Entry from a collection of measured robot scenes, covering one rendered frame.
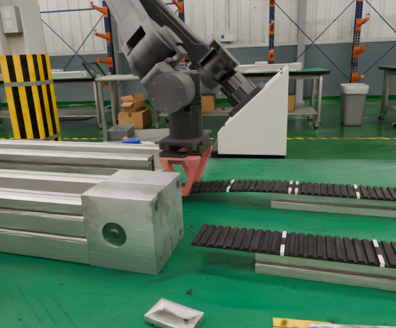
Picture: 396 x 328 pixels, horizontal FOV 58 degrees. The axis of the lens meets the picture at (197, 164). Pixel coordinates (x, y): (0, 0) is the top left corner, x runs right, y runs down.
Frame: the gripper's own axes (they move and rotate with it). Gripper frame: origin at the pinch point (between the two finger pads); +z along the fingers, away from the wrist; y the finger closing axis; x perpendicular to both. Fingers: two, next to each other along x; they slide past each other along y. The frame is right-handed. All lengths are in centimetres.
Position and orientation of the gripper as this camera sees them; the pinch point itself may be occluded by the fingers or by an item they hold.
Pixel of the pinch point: (188, 185)
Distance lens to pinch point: 64.6
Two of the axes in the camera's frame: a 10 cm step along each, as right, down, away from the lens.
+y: -2.9, 2.8, -9.1
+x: 9.6, 0.4, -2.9
